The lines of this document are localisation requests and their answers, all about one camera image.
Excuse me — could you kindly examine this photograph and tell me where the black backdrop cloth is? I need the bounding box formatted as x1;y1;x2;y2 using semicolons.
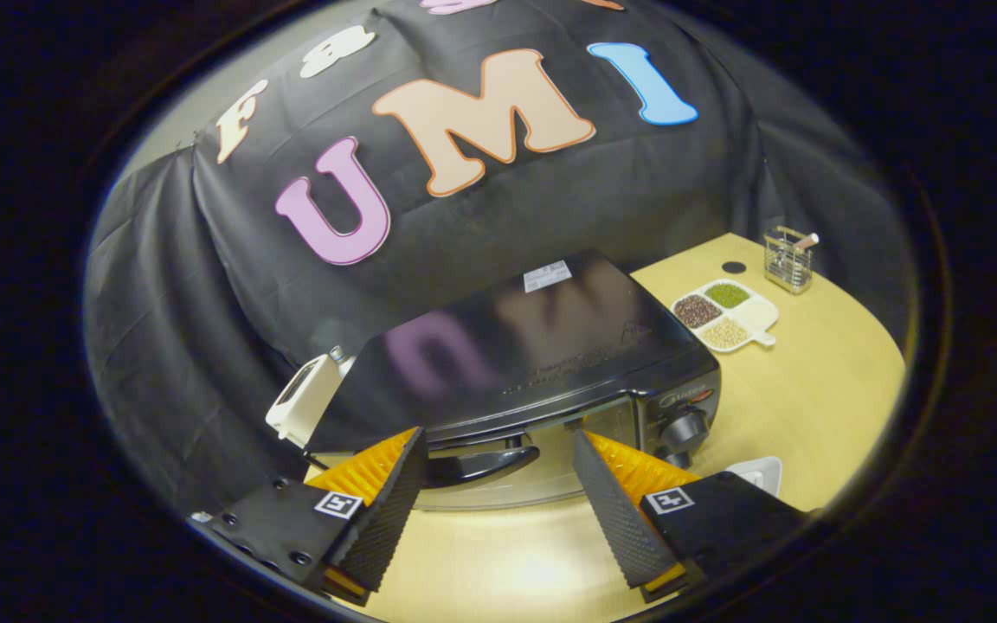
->
83;0;915;520

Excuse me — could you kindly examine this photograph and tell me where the white divided dish of beans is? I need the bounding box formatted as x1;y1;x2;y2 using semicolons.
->
670;279;781;354

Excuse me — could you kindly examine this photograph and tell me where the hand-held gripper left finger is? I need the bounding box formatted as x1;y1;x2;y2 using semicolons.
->
191;426;430;607

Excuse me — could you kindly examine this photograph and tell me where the white pop-up toaster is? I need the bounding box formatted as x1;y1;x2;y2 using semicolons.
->
266;346;357;449

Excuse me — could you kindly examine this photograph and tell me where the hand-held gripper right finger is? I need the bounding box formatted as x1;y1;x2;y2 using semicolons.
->
571;429;815;605

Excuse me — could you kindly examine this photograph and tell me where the white plate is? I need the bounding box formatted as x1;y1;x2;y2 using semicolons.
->
728;456;783;498

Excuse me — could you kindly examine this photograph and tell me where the wire mesh utensil holder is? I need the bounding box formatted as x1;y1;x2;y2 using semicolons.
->
762;225;820;295

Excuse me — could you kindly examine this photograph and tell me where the black toaster oven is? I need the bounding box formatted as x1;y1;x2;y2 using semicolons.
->
306;249;722;511

